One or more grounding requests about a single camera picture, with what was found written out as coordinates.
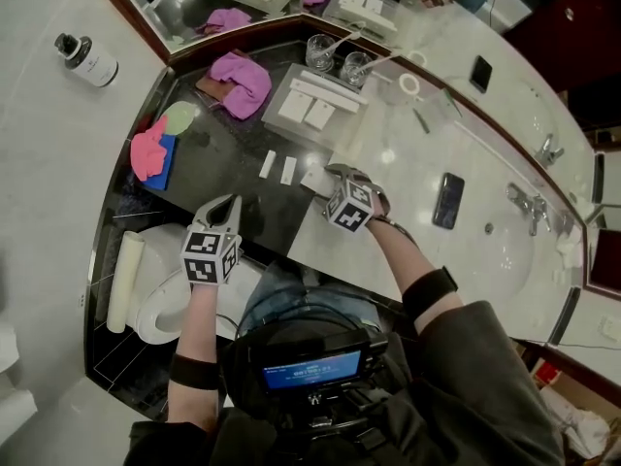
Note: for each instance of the person's blue jeans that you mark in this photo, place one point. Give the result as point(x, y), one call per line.
point(286, 294)

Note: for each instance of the cream paper roll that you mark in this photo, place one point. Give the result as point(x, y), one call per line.
point(123, 284)

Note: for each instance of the printed card with green edge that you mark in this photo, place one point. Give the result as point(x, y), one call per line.
point(444, 105)

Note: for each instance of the white toothbrush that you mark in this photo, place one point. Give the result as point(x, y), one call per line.
point(381, 63)
point(342, 44)

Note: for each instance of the white wall socket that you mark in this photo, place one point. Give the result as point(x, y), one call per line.
point(609, 328)

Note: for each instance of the brown cloth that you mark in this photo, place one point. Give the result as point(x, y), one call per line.
point(208, 85)

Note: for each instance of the chrome faucet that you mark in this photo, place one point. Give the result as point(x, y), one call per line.
point(531, 209)

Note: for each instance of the white crumpled tissue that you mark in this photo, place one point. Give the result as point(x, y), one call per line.
point(568, 248)

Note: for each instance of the person's right forearm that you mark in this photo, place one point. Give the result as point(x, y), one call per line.
point(398, 250)

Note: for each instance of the black smartphone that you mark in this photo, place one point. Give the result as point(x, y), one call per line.
point(448, 201)

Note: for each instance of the purple towel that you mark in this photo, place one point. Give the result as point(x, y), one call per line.
point(242, 78)

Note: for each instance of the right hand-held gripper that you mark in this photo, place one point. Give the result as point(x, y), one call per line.
point(349, 207)

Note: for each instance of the red box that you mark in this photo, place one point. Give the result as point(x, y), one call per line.
point(547, 372)

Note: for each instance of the black forearm band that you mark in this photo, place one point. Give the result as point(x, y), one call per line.
point(429, 291)
point(194, 372)

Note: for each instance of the white plastic bag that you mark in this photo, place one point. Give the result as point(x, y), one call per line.
point(582, 425)

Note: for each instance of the large wall mirror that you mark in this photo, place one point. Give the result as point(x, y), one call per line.
point(461, 27)

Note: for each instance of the white bottle with black cap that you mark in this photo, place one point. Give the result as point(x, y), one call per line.
point(94, 63)

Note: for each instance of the clear acrylic tray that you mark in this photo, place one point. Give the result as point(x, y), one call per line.
point(310, 139)

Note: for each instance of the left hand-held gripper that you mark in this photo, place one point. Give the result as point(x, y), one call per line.
point(208, 260)

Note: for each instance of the clear drinking glass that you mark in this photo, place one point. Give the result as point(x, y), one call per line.
point(354, 73)
point(320, 58)

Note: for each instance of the pink cloth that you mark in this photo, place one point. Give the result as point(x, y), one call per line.
point(148, 156)

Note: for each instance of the blue cloth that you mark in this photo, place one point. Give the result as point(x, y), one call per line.
point(165, 173)

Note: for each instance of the person's left forearm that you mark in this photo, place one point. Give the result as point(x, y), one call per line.
point(199, 318)

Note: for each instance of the white sink basin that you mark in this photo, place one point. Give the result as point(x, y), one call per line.
point(504, 265)

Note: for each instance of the black chest-mounted monitor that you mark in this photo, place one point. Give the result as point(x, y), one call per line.
point(310, 369)

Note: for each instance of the person's dark jacket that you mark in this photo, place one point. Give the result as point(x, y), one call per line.
point(466, 391)

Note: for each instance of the green pen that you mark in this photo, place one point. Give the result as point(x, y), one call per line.
point(421, 120)

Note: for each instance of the white toilet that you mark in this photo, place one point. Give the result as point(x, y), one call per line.
point(155, 270)

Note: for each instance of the white tape roll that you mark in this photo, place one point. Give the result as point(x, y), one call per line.
point(402, 85)

